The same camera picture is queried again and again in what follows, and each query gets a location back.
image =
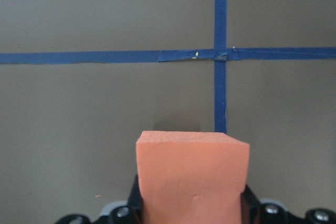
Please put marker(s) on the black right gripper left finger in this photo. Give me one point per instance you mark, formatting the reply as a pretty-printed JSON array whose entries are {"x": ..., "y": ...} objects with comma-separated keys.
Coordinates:
[{"x": 135, "y": 202}]

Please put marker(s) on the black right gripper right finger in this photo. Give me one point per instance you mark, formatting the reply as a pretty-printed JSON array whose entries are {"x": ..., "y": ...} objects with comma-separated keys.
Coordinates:
[{"x": 250, "y": 207}]

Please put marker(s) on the orange foam block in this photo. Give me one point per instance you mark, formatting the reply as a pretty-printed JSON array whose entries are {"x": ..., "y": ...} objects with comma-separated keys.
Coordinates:
[{"x": 191, "y": 177}]

